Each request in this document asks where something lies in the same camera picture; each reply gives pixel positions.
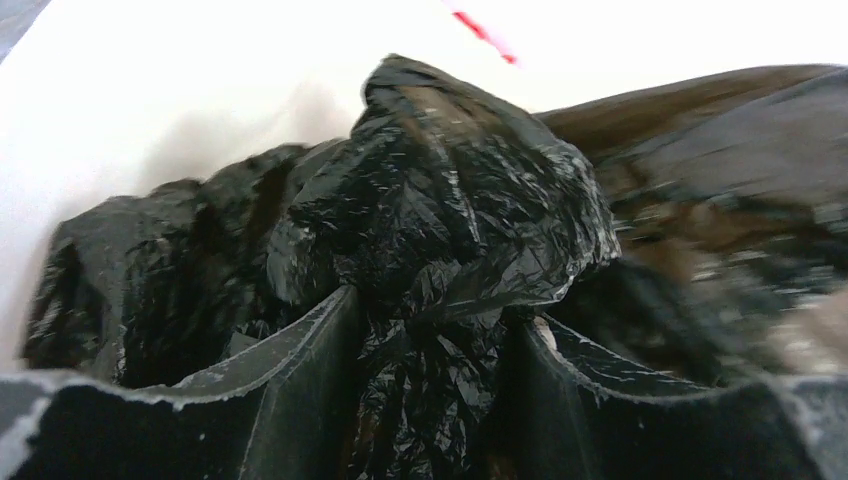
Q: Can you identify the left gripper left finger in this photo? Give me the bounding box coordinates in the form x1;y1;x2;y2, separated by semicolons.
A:
1;287;360;479

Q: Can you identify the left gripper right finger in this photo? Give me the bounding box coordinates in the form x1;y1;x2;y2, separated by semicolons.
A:
505;315;847;479

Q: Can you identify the black trash bag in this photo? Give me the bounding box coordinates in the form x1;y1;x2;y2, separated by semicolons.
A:
22;55;847;479

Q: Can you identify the white trash bin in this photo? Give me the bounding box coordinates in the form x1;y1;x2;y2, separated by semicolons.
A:
1;1;847;372

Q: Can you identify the red cloth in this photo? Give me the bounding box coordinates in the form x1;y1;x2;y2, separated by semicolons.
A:
451;7;519;65

